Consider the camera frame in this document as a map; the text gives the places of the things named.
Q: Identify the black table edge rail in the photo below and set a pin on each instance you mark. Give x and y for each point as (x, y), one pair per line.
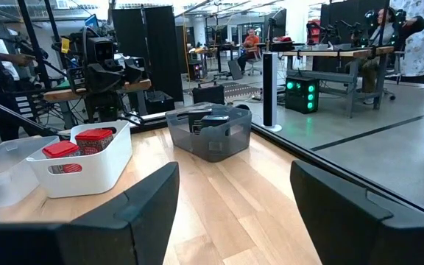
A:
(344, 170)

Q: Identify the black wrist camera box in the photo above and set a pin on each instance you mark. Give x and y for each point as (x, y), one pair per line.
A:
(101, 51)

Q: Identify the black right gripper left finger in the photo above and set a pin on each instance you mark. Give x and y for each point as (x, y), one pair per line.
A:
(87, 239)

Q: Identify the black diagonal frame bar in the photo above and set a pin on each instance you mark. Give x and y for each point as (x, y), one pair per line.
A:
(13, 116)

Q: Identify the black floor case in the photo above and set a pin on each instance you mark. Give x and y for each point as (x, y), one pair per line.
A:
(160, 101)

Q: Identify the person's hand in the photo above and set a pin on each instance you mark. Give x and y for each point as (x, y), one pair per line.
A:
(24, 59)

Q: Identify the black monitor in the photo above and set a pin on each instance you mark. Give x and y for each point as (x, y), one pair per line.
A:
(278, 24)

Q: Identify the blue screen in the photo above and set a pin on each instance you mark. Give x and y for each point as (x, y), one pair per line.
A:
(91, 21)

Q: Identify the red chair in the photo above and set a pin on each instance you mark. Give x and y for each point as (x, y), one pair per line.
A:
(313, 31)

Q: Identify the black frame post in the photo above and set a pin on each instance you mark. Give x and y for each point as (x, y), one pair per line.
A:
(33, 44)

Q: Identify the yellow tag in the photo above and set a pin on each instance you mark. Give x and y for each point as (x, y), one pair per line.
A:
(65, 45)

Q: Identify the black drawer cabinet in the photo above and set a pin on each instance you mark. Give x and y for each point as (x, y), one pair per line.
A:
(24, 106)

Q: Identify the large cardboard box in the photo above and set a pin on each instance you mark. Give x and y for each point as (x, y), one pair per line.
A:
(98, 173)

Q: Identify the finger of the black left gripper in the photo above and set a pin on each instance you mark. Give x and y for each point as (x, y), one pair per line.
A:
(135, 70)

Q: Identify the red-lid spice jar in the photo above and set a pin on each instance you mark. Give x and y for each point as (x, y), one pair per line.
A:
(94, 141)
(61, 149)

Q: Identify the wood-top workbench, grey legs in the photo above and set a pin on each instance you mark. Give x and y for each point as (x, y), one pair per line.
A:
(329, 53)

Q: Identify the black equipment case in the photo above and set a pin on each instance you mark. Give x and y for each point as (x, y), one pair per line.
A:
(208, 95)

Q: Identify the striped floor mat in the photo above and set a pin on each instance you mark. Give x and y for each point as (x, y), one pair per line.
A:
(243, 90)

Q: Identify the frosted plastic storage bin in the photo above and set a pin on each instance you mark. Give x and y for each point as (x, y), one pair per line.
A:
(13, 176)

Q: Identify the white and black tower fan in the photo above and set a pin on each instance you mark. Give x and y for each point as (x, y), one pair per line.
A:
(271, 92)

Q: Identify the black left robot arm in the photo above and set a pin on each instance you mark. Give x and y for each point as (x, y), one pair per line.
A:
(103, 106)

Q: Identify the grey translucent storage bin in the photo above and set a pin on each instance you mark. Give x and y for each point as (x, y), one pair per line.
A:
(215, 147)

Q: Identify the wooden workbench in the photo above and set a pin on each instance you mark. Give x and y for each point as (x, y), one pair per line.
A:
(138, 85)

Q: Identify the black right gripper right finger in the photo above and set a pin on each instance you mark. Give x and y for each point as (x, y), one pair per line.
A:
(363, 232)

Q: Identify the computer with green lights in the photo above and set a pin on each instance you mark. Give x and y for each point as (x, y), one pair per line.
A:
(302, 94)

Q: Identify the black partition panel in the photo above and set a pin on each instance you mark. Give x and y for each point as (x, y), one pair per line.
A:
(160, 48)

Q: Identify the patterned curtain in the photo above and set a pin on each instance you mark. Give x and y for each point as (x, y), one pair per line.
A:
(418, 37)

